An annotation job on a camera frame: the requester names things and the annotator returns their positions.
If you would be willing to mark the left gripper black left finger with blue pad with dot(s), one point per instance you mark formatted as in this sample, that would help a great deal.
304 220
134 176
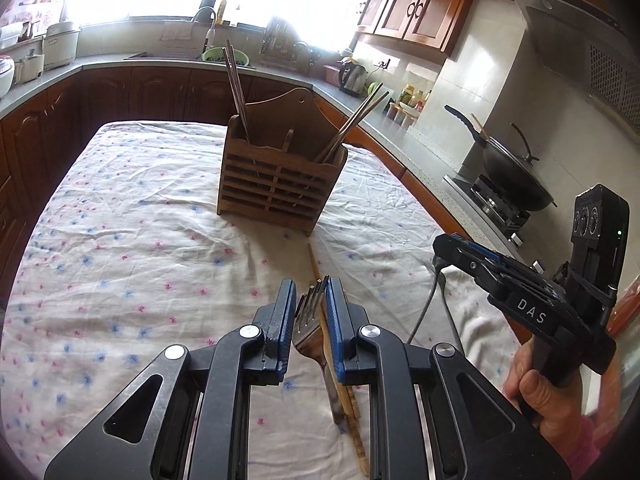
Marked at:
187 414

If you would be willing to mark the small white cooker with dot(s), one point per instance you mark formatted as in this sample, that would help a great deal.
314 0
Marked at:
28 68

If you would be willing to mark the brown wooden chopstick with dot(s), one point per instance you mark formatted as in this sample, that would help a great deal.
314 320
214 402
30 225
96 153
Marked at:
241 87

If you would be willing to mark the dish rack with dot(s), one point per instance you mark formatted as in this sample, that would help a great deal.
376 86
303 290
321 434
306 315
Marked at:
282 47

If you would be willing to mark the green basin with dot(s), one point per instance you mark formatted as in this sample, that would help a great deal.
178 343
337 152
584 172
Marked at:
219 55

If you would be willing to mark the person's right hand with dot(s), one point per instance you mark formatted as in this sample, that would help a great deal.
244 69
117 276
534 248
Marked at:
560 408

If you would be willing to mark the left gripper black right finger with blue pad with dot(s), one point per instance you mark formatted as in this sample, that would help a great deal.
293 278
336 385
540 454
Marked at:
433 414

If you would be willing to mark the metal fork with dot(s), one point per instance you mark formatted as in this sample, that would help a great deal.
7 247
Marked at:
307 339

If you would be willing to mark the condiment bottles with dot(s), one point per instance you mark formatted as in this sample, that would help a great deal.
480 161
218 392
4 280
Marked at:
407 108

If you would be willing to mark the light wooden chopstick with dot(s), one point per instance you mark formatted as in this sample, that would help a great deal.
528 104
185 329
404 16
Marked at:
350 120

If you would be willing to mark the lower wooden cabinets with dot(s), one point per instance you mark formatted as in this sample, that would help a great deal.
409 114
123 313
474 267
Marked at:
44 134

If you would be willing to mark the sink faucet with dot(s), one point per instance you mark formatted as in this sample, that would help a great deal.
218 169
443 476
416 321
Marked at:
206 16

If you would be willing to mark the floral white tablecloth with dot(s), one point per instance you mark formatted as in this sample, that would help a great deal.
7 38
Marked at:
130 255

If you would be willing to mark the long wooden chopstick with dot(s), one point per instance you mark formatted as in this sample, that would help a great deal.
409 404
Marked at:
357 122

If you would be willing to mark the white rice cooker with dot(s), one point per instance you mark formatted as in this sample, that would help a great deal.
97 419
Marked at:
7 70

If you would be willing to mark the wooden utensil holder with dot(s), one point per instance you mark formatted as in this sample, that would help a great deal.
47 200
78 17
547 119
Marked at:
277 165

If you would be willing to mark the white pot appliance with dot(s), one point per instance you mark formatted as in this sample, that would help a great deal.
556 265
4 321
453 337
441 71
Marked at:
60 45

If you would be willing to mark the range hood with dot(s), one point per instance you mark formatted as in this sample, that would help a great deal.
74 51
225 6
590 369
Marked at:
587 48

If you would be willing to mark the electric kettle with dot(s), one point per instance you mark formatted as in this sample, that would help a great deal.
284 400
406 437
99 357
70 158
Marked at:
351 78

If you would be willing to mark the black wok with lid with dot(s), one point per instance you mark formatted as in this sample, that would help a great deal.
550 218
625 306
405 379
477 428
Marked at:
511 174

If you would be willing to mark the gas stove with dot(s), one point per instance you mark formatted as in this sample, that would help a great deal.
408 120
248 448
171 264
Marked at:
505 219

